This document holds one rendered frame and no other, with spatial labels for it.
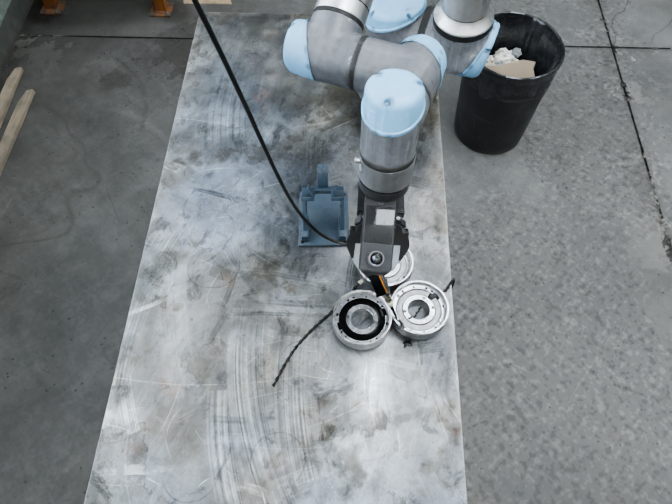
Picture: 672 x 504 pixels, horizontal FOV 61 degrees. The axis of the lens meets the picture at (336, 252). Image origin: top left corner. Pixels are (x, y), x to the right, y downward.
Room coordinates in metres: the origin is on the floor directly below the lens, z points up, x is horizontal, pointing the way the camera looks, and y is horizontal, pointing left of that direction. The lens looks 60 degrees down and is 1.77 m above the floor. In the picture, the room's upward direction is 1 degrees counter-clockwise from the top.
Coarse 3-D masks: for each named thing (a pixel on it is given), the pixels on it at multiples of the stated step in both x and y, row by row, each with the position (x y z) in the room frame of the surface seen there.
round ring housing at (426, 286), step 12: (408, 288) 0.46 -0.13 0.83; (420, 288) 0.46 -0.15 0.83; (432, 288) 0.46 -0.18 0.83; (396, 300) 0.44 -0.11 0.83; (408, 300) 0.44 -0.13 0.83; (420, 300) 0.44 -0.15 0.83; (444, 300) 0.43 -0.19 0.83; (396, 312) 0.41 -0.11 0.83; (408, 312) 0.41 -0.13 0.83; (432, 312) 0.41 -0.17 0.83; (444, 312) 0.41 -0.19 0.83; (396, 324) 0.39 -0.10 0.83; (420, 324) 0.39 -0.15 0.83; (444, 324) 0.39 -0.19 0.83; (408, 336) 0.37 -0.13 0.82; (420, 336) 0.37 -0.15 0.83; (432, 336) 0.37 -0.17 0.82
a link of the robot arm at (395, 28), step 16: (384, 0) 1.01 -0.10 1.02; (400, 0) 1.00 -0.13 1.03; (416, 0) 1.00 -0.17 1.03; (368, 16) 0.99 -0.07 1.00; (384, 16) 0.96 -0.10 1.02; (400, 16) 0.95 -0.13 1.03; (416, 16) 0.96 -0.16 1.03; (368, 32) 0.98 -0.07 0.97; (384, 32) 0.95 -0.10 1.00; (400, 32) 0.95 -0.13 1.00; (416, 32) 0.94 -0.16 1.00
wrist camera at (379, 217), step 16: (368, 208) 0.45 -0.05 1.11; (384, 208) 0.45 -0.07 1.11; (368, 224) 0.43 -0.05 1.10; (384, 224) 0.43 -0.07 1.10; (368, 240) 0.41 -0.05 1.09; (384, 240) 0.41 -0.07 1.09; (368, 256) 0.39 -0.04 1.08; (384, 256) 0.39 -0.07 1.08; (368, 272) 0.37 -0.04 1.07; (384, 272) 0.37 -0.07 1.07
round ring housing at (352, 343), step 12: (372, 300) 0.44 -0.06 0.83; (384, 300) 0.43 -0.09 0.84; (336, 312) 0.41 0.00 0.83; (348, 312) 0.41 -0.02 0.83; (360, 312) 0.42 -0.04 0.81; (372, 312) 0.41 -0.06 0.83; (336, 324) 0.39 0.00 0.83; (348, 324) 0.39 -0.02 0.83; (372, 324) 0.39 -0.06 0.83; (348, 336) 0.37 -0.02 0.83; (384, 336) 0.37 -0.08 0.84; (360, 348) 0.35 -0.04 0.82
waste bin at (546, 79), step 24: (504, 24) 1.73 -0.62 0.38; (528, 24) 1.71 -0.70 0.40; (528, 48) 1.68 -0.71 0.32; (552, 48) 1.61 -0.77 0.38; (552, 72) 1.44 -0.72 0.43; (480, 96) 1.47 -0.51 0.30; (504, 96) 1.42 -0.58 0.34; (528, 96) 1.42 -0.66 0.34; (456, 120) 1.57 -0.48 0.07; (480, 120) 1.46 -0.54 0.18; (504, 120) 1.43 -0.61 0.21; (528, 120) 1.47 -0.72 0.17; (480, 144) 1.45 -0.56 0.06; (504, 144) 1.44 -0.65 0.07
